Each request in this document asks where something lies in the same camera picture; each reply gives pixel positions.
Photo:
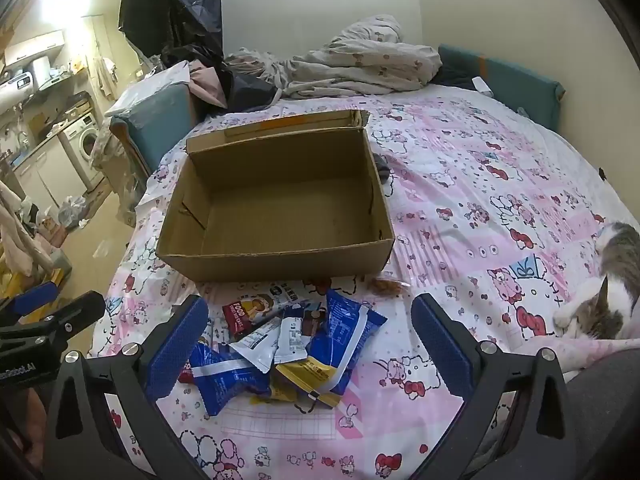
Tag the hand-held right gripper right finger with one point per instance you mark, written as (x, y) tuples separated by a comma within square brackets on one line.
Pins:
[(440, 355)]

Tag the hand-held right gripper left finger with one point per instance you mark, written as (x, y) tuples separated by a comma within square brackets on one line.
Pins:
[(175, 355)]

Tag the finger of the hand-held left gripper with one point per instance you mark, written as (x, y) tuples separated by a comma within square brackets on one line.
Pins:
[(32, 297), (75, 312)]

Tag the small white blue snack packet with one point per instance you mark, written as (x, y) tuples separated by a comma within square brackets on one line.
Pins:
[(292, 342)]

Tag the brown cardboard box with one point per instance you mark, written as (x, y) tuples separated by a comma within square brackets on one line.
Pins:
[(280, 200)]

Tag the beige hanging clothes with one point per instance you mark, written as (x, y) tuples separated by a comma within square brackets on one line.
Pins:
[(20, 240)]

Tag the red and white snack packet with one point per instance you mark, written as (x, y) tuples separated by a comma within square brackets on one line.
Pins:
[(245, 312)]

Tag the small brown wrapped snack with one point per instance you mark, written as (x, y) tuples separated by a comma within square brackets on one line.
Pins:
[(387, 286)]

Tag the crumpled plastic bag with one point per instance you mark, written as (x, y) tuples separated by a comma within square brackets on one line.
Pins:
[(72, 210)]

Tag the white kitchen cabinet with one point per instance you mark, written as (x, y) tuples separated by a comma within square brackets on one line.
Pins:
[(45, 175)]

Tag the brown and white snack packet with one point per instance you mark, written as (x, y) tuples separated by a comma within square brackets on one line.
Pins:
[(314, 324)]

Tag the pink blanket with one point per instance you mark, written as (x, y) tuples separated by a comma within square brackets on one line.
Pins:
[(590, 350)]

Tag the pink cartoon printed bedsheet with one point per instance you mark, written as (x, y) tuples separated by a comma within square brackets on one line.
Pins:
[(475, 200)]

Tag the white washing machine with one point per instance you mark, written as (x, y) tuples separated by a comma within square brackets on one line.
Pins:
[(82, 145)]

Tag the grey and white cat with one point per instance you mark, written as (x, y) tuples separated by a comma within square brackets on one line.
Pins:
[(610, 305)]

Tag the white water heater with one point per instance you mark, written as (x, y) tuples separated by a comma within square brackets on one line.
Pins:
[(15, 90)]

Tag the teal padded bed end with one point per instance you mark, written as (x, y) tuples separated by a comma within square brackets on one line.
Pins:
[(155, 115)]

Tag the white plastic bag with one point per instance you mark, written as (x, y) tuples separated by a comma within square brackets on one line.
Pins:
[(150, 87)]

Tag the pink cloth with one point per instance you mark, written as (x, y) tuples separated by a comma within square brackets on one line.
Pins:
[(207, 85)]

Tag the dark jacket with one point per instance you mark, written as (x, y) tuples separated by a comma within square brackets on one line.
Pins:
[(250, 90)]

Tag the teal padded headboard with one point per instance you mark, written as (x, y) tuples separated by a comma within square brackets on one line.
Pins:
[(520, 85)]

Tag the rumpled printed duvet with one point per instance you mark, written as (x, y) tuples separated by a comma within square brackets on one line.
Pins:
[(360, 65)]

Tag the black hanging garment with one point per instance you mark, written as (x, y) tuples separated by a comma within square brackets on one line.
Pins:
[(170, 5)]

